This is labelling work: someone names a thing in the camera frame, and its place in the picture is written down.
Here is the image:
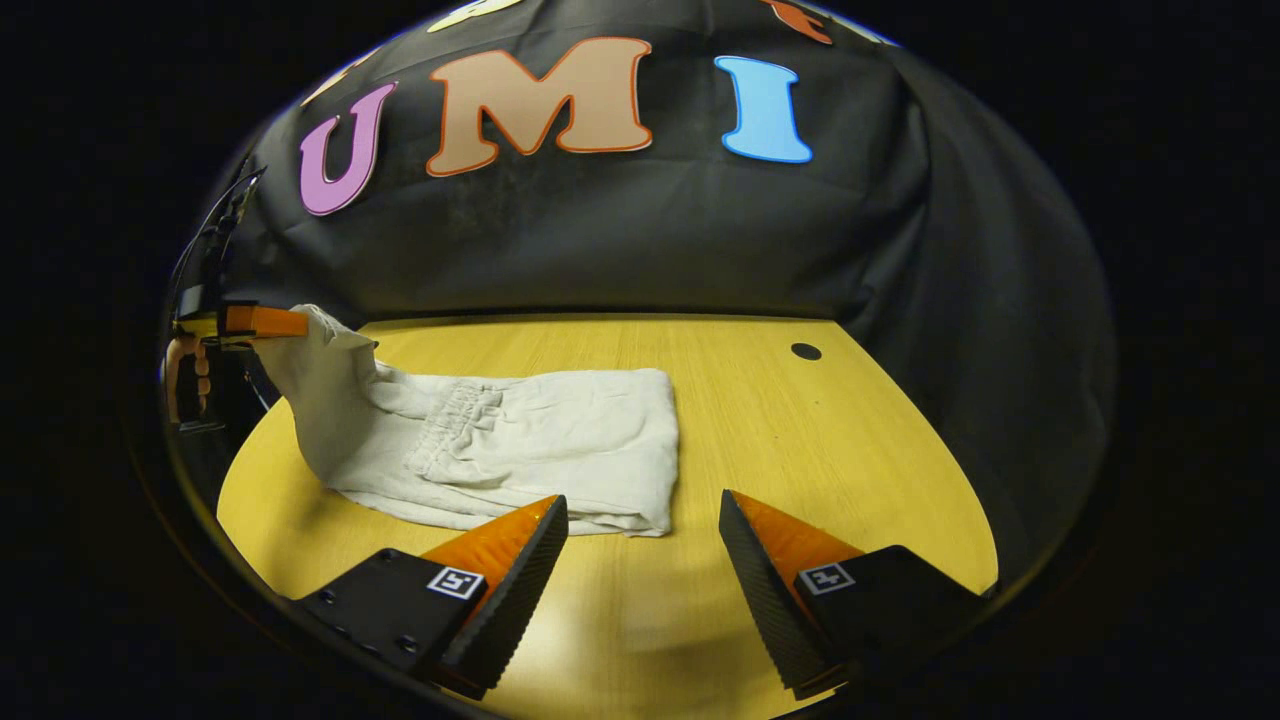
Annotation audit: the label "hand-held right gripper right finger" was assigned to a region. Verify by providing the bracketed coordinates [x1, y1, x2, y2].
[716, 488, 999, 703]

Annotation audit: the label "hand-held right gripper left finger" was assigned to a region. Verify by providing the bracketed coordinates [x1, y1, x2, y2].
[291, 494, 571, 702]

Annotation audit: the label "off-white jeans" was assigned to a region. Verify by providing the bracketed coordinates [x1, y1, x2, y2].
[250, 305, 681, 538]

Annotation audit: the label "black backdrop cloth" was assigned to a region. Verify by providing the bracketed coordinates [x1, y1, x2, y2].
[165, 0, 1119, 601]

